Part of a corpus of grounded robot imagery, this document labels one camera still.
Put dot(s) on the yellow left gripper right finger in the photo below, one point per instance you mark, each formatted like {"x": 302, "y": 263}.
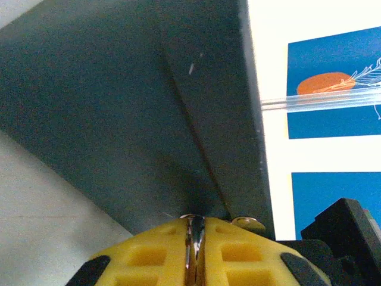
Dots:
{"x": 238, "y": 247}

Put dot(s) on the dark box starry night lid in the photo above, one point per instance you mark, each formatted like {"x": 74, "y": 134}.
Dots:
{"x": 119, "y": 104}

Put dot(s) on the aluminium corner post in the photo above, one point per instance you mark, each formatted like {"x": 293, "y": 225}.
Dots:
{"x": 327, "y": 99}

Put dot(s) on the blue floral wall panel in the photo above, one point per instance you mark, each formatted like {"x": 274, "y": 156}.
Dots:
{"x": 321, "y": 190}

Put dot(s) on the blue panel orange circle feather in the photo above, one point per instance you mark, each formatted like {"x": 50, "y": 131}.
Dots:
{"x": 327, "y": 125}

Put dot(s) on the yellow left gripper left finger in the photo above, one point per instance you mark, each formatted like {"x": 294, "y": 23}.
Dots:
{"x": 154, "y": 238}

